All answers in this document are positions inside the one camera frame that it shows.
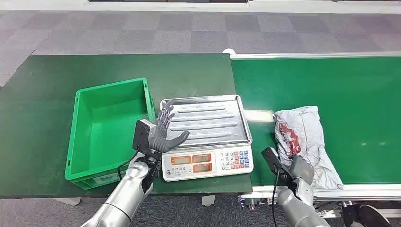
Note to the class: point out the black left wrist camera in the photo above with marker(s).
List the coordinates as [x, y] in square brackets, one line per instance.
[142, 134]

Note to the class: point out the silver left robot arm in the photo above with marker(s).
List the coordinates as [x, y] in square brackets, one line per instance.
[125, 194]

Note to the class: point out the green plastic crate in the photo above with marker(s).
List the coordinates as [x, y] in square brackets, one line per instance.
[103, 131]

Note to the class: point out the white table foot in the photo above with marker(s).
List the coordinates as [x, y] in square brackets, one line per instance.
[67, 201]
[208, 200]

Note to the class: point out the grey plastic mailer package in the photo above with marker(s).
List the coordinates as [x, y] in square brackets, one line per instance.
[305, 131]

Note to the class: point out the green conveyor belt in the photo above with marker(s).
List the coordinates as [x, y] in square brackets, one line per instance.
[344, 109]

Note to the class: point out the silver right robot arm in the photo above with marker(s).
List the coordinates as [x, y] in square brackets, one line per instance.
[296, 210]

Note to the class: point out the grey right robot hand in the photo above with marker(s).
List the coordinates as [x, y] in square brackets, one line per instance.
[301, 169]

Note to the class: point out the dark green table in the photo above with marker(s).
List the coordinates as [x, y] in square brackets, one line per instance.
[47, 125]

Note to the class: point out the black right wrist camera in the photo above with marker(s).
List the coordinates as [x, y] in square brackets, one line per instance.
[271, 158]

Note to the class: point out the white scale with steel tray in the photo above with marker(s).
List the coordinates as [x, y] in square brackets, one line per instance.
[206, 122]

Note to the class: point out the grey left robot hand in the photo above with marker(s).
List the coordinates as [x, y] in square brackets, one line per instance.
[159, 141]

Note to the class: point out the white conveyor roller end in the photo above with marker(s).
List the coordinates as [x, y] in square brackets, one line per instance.
[228, 51]

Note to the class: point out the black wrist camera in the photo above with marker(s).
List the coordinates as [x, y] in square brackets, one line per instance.
[142, 134]
[271, 158]

